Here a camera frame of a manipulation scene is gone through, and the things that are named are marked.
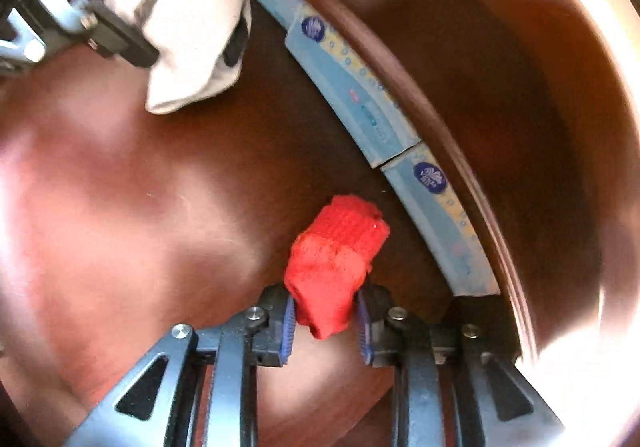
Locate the small red knit cloth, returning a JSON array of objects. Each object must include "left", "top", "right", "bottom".
[{"left": 282, "top": 194, "right": 391, "bottom": 340}]

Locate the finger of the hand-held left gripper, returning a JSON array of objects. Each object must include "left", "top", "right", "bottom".
[{"left": 0, "top": 0, "right": 161, "bottom": 75}]

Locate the white underwear with black trim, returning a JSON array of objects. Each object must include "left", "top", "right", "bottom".
[{"left": 102, "top": 0, "right": 253, "bottom": 115}]

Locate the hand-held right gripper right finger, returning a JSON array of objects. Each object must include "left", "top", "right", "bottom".
[{"left": 356, "top": 284, "right": 566, "bottom": 447}]

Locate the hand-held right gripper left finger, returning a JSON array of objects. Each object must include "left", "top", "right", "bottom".
[{"left": 62, "top": 284, "right": 298, "bottom": 447}]

